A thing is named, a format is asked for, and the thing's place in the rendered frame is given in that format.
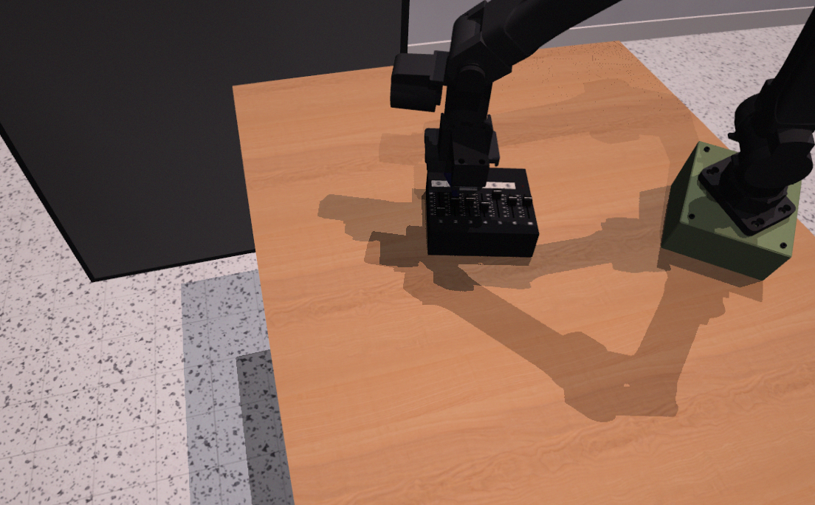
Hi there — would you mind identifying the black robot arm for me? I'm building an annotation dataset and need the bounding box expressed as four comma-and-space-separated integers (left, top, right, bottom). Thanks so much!
390, 0, 815, 236

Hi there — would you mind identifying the black lighting desk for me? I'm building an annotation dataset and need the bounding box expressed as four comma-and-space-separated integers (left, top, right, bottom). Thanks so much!
426, 168, 540, 257

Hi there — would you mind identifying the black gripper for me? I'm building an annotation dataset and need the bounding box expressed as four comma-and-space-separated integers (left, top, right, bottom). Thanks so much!
424, 110, 500, 196

